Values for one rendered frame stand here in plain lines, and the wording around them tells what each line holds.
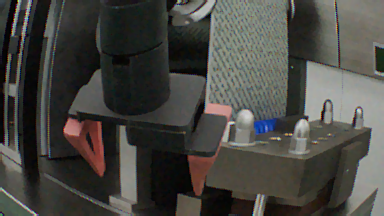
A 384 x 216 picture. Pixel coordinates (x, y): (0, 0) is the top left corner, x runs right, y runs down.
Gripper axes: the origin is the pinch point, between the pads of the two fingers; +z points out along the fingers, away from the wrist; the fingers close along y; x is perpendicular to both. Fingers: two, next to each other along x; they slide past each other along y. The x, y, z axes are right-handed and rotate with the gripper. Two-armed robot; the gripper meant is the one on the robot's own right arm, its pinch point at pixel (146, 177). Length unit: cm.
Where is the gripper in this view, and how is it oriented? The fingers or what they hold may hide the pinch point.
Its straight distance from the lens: 62.4
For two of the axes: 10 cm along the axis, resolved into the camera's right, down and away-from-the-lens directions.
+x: -2.4, 5.9, -7.7
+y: -9.7, -1.1, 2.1
